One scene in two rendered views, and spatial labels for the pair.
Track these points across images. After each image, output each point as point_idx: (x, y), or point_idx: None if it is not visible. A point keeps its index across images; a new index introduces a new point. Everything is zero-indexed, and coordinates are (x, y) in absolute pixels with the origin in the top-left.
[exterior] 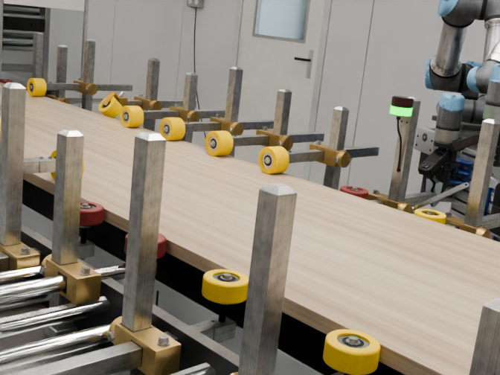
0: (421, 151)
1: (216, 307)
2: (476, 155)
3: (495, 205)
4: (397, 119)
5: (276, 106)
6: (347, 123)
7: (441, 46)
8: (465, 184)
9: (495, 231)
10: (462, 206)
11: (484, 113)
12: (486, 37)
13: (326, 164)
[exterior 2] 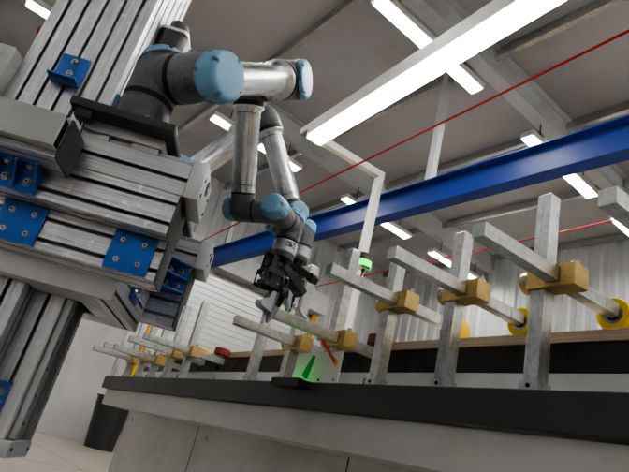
0: (198, 210)
1: None
2: (313, 290)
3: (183, 296)
4: (363, 272)
5: (470, 254)
6: (389, 268)
7: (263, 89)
8: (294, 305)
9: (175, 325)
10: (124, 288)
11: (309, 256)
12: (258, 125)
13: (397, 314)
